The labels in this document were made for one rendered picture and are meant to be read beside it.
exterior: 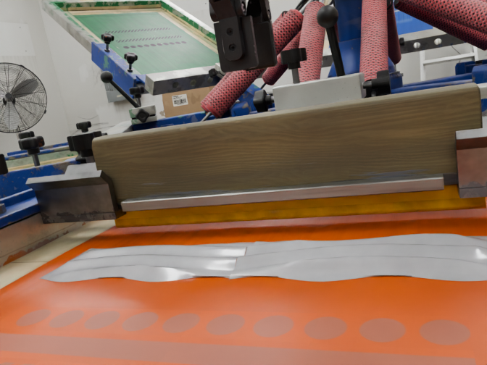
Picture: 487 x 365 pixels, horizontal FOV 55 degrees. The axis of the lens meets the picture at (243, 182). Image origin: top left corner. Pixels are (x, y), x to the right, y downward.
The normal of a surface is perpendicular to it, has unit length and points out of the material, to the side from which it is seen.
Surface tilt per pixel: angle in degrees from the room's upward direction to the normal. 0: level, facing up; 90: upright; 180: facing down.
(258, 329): 0
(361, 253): 27
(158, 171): 90
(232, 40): 89
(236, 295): 0
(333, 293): 0
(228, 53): 89
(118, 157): 90
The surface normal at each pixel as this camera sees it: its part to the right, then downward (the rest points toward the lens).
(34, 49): 0.93, -0.08
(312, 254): -0.22, -0.69
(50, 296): -0.16, -0.97
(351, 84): -0.34, 0.25
